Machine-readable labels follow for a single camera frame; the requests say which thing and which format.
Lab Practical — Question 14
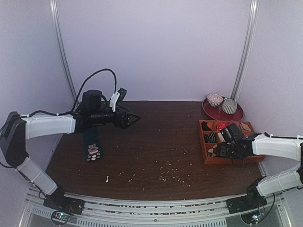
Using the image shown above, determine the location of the wooden compartment tray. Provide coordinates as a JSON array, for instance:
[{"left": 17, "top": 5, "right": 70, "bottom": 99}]
[{"left": 198, "top": 120, "right": 265, "bottom": 165}]

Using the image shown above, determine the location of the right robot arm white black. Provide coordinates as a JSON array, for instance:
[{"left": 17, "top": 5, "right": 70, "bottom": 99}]
[{"left": 220, "top": 123, "right": 303, "bottom": 209}]

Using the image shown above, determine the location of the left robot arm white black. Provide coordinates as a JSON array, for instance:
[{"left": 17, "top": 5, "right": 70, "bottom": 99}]
[{"left": 0, "top": 88, "right": 140, "bottom": 210}]

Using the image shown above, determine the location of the argyle patterned sock in tray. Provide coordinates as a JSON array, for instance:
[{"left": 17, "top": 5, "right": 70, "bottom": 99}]
[{"left": 207, "top": 144, "right": 220, "bottom": 157}]

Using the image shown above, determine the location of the red sock in tray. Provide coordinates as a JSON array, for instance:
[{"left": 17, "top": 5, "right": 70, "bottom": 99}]
[{"left": 216, "top": 122, "right": 228, "bottom": 131}]

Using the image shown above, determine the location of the black white striped sock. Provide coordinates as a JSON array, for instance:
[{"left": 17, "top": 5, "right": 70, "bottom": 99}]
[{"left": 204, "top": 131, "right": 217, "bottom": 143}]

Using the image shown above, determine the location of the dark teal patterned sock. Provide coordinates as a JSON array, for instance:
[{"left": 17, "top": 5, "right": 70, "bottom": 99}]
[{"left": 83, "top": 127, "right": 103, "bottom": 162}]

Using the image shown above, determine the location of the black sock in tray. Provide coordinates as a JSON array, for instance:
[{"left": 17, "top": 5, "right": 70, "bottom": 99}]
[{"left": 201, "top": 121, "right": 213, "bottom": 131}]

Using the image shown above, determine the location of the red round plate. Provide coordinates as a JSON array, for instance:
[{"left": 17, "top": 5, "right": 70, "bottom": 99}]
[{"left": 202, "top": 96, "right": 244, "bottom": 122}]

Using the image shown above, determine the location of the grey striped cup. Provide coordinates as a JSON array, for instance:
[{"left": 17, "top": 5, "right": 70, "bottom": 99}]
[{"left": 222, "top": 98, "right": 238, "bottom": 114}]

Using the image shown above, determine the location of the white dotted bowl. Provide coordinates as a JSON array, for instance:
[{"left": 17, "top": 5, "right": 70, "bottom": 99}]
[{"left": 207, "top": 93, "right": 223, "bottom": 107}]

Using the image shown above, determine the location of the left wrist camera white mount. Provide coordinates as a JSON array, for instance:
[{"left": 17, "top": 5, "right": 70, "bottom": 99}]
[{"left": 109, "top": 92, "right": 120, "bottom": 112}]

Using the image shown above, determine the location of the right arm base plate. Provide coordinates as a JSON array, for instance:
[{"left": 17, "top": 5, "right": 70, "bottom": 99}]
[{"left": 226, "top": 195, "right": 267, "bottom": 214}]

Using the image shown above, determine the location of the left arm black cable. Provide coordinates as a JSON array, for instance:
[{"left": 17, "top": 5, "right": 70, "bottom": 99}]
[{"left": 73, "top": 69, "right": 118, "bottom": 109}]

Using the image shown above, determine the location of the aluminium front rail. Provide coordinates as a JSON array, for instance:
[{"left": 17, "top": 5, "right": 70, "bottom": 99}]
[{"left": 17, "top": 187, "right": 295, "bottom": 227}]

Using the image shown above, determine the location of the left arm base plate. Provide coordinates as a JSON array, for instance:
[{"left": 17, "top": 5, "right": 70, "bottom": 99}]
[{"left": 43, "top": 197, "right": 85, "bottom": 215}]

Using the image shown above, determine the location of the left aluminium frame post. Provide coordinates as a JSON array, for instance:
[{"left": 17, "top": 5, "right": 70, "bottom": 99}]
[{"left": 50, "top": 0, "right": 78, "bottom": 103}]

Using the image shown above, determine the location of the aluminium frame post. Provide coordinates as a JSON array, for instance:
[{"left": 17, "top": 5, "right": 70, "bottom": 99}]
[
  {"left": 50, "top": 0, "right": 78, "bottom": 103},
  {"left": 231, "top": 0, "right": 258, "bottom": 101}
]

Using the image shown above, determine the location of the right aluminium frame post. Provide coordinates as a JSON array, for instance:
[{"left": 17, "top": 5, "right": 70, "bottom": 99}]
[{"left": 231, "top": 0, "right": 258, "bottom": 101}]

